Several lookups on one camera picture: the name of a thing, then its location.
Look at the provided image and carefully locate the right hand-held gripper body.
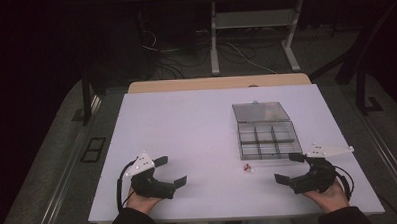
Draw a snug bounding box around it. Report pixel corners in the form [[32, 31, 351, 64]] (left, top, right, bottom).
[[286, 141, 356, 196]]

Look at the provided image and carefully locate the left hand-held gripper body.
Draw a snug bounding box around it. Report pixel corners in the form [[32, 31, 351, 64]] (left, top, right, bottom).
[[123, 150, 177, 202]]

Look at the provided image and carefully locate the small clear bag red part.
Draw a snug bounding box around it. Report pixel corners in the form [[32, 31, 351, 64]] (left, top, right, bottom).
[[239, 162, 257, 175]]

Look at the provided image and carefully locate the clear plastic compartment box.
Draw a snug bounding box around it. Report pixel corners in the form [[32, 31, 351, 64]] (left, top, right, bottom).
[[231, 98, 304, 162]]

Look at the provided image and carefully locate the person's left hand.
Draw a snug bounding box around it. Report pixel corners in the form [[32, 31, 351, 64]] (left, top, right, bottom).
[[125, 184, 165, 217]]

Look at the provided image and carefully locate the person's right hand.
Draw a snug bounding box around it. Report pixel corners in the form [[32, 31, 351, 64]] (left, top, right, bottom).
[[301, 177, 352, 215]]

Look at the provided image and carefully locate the wooden table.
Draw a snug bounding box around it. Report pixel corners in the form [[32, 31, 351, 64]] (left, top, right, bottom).
[[127, 72, 313, 94]]

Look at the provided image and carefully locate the black metal stand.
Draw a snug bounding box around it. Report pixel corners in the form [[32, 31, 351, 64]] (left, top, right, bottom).
[[306, 0, 397, 118]]

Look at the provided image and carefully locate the white metal stand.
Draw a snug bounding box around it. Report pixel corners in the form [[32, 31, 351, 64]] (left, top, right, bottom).
[[208, 0, 308, 77]]

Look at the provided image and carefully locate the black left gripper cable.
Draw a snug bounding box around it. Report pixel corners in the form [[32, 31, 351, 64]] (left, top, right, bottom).
[[114, 159, 138, 213]]

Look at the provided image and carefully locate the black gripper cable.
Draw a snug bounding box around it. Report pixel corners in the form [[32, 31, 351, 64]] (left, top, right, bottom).
[[332, 164, 356, 202], [114, 159, 138, 213]]

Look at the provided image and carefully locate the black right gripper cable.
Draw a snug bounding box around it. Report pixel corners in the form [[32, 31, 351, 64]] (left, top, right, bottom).
[[332, 164, 356, 202]]

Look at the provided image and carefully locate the black rectangular floor frame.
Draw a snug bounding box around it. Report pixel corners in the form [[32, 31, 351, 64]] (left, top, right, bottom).
[[78, 136, 108, 164]]

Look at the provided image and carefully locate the aluminium floor rail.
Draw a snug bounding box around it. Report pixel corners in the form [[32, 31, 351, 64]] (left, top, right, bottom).
[[347, 93, 397, 203], [28, 94, 107, 224]]

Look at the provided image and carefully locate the bundle of black floor cables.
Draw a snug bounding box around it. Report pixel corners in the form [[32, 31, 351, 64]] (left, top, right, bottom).
[[136, 9, 217, 81]]

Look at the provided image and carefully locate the white floor cable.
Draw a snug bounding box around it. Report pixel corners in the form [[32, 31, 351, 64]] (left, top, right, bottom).
[[226, 38, 278, 77]]

